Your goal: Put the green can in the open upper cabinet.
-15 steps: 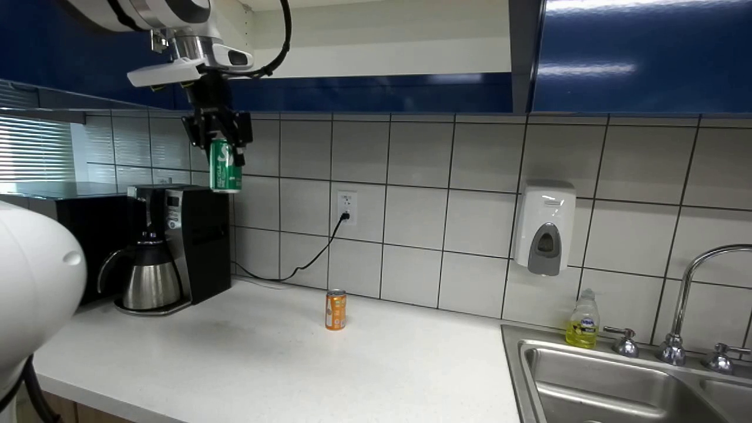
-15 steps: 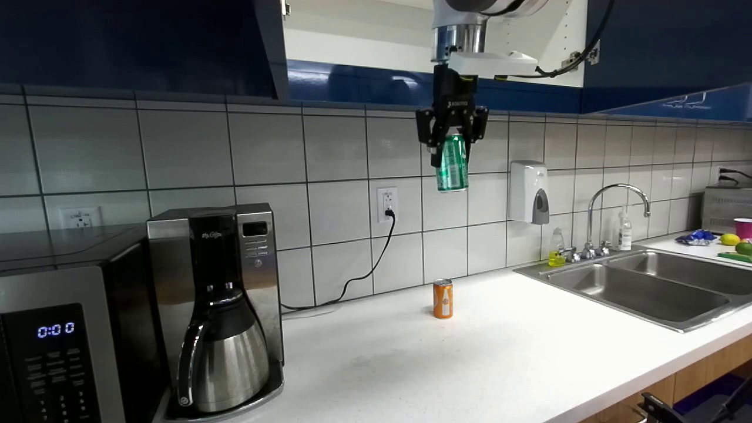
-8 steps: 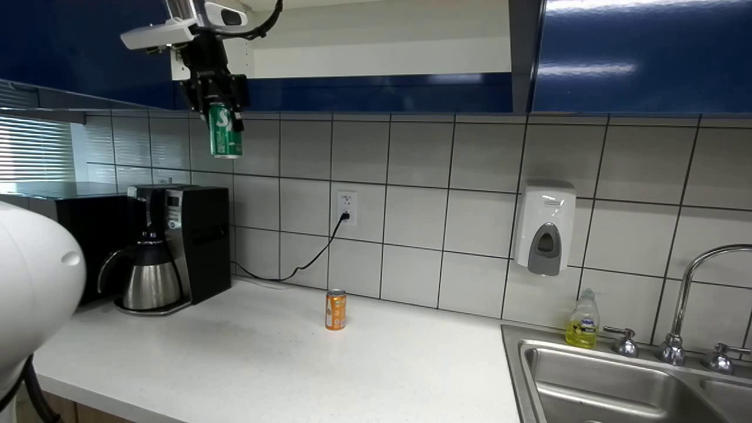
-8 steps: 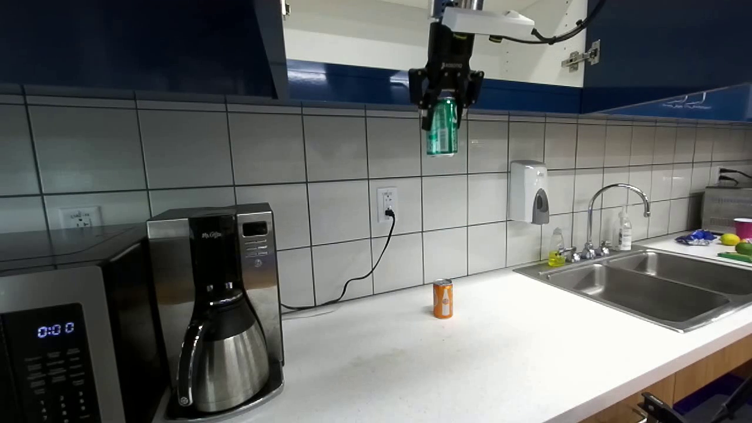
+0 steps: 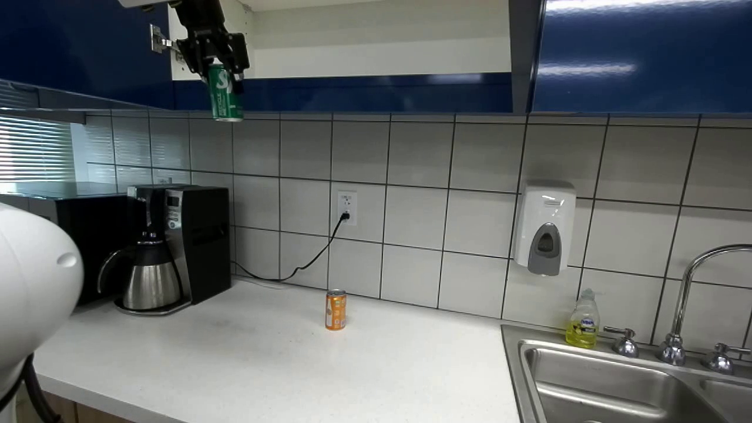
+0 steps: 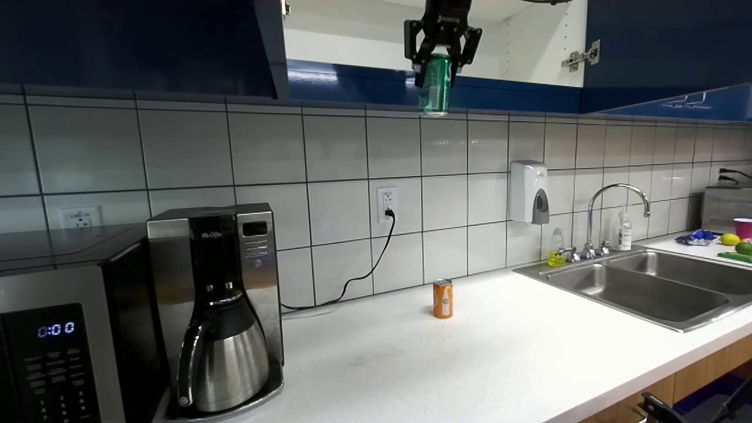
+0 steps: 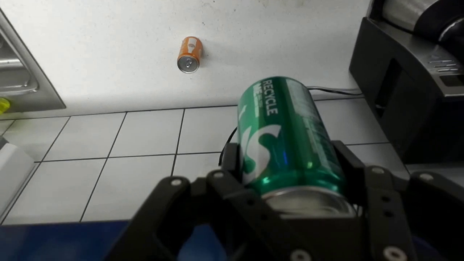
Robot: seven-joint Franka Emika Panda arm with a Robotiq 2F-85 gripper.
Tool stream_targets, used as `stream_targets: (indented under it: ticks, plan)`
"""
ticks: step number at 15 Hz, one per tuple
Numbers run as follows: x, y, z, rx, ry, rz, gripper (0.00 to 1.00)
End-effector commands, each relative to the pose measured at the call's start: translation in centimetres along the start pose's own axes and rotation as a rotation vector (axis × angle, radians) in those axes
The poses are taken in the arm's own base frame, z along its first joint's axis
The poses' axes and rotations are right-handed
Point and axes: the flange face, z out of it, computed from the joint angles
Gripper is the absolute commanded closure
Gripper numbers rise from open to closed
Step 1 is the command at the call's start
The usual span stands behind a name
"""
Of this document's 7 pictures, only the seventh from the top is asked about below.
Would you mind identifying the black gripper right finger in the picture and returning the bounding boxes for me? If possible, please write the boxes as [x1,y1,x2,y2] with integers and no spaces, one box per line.
[309,138,464,261]

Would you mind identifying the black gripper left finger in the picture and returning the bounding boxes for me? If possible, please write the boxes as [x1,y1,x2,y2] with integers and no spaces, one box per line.
[103,142,310,261]

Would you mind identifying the green soda can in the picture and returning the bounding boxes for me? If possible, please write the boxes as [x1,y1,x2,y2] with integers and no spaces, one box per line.
[236,76,356,218]

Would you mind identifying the orange soda can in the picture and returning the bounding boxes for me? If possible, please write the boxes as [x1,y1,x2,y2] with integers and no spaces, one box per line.
[175,34,204,74]

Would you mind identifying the black coffee maker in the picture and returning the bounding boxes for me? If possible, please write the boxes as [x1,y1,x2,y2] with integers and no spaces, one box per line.
[348,0,464,167]

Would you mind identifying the steel coffee carafe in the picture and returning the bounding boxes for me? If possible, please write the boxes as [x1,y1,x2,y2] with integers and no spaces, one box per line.
[381,0,464,50]

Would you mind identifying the stainless steel sink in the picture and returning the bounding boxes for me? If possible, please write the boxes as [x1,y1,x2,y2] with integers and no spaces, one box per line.
[0,9,66,116]

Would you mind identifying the black power cord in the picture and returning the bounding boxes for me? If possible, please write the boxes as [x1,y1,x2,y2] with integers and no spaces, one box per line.
[304,84,365,99]

